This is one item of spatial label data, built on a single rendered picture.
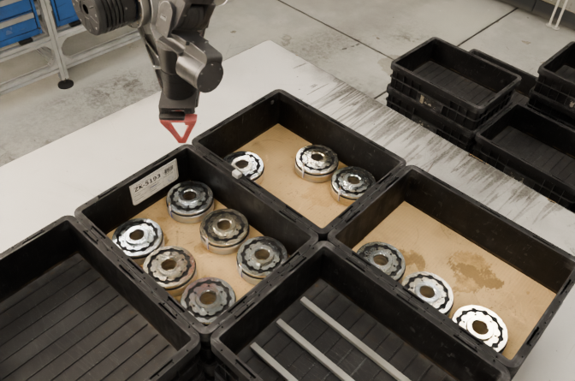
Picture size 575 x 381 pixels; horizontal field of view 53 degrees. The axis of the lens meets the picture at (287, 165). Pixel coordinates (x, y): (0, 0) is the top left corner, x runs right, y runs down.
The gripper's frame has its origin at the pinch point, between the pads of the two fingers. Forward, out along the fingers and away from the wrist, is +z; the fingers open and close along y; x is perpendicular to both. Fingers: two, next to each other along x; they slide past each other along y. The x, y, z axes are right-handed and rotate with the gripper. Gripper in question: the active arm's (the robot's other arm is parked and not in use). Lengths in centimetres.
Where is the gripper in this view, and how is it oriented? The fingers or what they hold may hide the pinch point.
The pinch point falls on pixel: (183, 128)
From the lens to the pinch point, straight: 113.8
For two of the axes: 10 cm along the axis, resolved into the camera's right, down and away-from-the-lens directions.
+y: -0.3, -6.9, 7.2
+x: -10.0, -0.1, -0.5
